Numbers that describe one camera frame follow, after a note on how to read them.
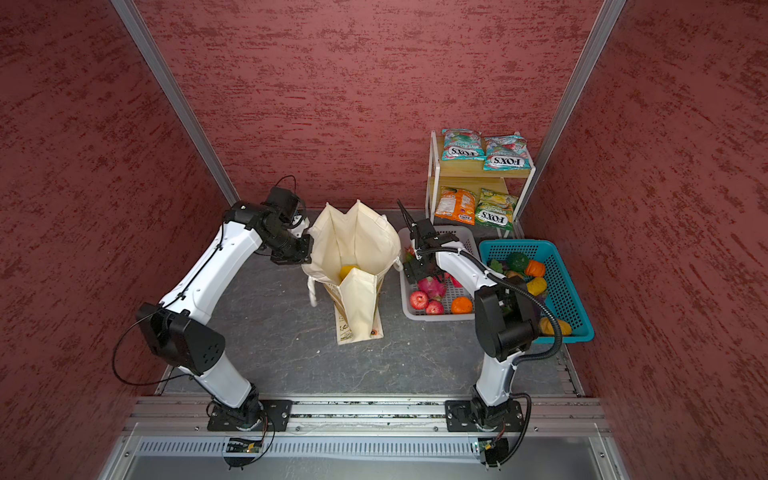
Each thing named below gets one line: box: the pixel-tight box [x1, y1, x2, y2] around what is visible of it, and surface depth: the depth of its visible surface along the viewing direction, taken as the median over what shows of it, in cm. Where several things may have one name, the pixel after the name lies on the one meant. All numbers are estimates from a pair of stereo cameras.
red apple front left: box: [410, 290, 429, 310], surface depth 90 cm
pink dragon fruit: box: [418, 273, 456, 300], surface depth 92 cm
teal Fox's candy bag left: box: [441, 128, 485, 161], surface depth 92 cm
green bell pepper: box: [508, 252, 529, 273], surface depth 99 cm
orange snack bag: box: [434, 186, 477, 226], surface depth 99 cm
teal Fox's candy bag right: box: [483, 136, 532, 171], surface depth 89 cm
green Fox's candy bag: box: [476, 188, 519, 229], surface depth 99 cm
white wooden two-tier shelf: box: [425, 130, 536, 225], surface depth 90 cm
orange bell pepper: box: [525, 260, 546, 278], surface depth 99 cm
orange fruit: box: [451, 296, 473, 315], surface depth 90 cm
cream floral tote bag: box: [302, 200, 404, 345], surface depth 87 cm
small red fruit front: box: [425, 299, 445, 315], surface depth 91 cm
